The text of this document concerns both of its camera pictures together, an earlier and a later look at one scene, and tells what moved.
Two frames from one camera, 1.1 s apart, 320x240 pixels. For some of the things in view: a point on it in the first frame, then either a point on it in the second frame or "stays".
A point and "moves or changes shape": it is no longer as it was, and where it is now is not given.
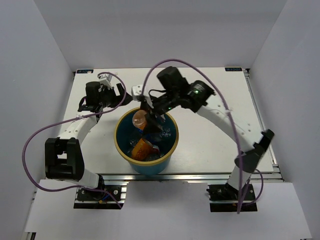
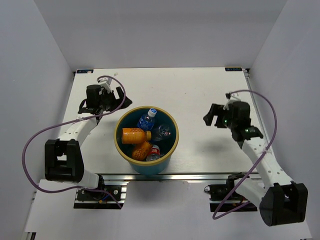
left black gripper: [116, 98] stays
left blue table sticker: [84, 71] stays
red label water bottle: [156, 154] stays
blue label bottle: [148, 137] moves or changes shape
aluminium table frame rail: [199, 177] stays
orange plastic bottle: [141, 150] stays
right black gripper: [151, 125] → [214, 110]
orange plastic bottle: [139, 118] → [131, 135]
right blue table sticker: [235, 69] stays
